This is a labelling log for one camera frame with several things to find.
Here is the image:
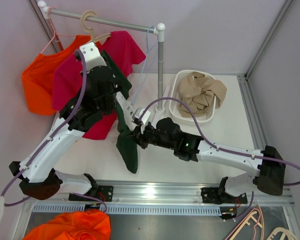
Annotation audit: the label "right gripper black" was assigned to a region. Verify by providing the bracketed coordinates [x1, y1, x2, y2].
[127, 120, 175, 151]

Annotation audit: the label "green and white t shirt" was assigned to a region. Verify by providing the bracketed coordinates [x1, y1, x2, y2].
[101, 50, 138, 174]

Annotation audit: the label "beige t shirt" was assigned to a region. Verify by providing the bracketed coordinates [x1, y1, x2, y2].
[177, 71, 227, 118]

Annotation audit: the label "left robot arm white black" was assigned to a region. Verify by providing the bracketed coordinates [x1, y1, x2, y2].
[9, 65, 126, 201]

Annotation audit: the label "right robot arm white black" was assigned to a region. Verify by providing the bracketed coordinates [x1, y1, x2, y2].
[132, 117, 286, 205]

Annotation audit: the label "magenta t shirt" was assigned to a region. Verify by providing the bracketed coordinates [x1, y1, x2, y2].
[51, 30, 147, 141]

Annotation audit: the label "orange t shirt on hanger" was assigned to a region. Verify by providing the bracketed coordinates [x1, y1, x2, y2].
[21, 35, 90, 116]

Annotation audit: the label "beige wooden hanger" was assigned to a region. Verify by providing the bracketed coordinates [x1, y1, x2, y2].
[80, 10, 111, 44]

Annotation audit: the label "pink hanger on floor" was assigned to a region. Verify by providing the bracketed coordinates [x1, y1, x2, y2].
[224, 204, 265, 240]

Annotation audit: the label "beige hanger on floor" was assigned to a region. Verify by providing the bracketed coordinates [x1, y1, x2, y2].
[267, 227, 299, 240]

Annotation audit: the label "white perforated plastic basket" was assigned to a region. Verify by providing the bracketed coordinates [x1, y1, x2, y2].
[169, 70, 217, 124]

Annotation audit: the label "metal clothes rack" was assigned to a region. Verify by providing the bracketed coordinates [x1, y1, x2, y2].
[35, 0, 171, 125]

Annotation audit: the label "orange cloth pile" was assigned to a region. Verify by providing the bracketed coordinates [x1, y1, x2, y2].
[23, 209, 111, 240]

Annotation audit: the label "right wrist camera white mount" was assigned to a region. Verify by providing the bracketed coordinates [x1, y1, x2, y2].
[132, 107, 151, 127]

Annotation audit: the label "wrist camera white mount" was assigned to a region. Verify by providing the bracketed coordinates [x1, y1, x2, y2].
[132, 107, 151, 127]
[78, 42, 107, 72]

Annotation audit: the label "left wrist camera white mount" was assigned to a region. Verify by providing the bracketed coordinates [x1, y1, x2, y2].
[78, 42, 107, 72]

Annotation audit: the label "aluminium rail frame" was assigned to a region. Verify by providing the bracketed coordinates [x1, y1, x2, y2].
[38, 180, 295, 207]

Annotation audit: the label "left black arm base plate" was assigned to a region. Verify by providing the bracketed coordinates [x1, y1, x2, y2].
[68, 185, 114, 202]

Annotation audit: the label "pink wire hanger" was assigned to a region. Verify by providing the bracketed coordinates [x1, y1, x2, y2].
[40, 6, 76, 54]

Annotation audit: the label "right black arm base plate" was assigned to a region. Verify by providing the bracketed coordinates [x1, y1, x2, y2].
[200, 187, 248, 205]

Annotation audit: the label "slotted grey cable duct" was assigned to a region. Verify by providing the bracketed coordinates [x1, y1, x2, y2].
[32, 203, 235, 217]

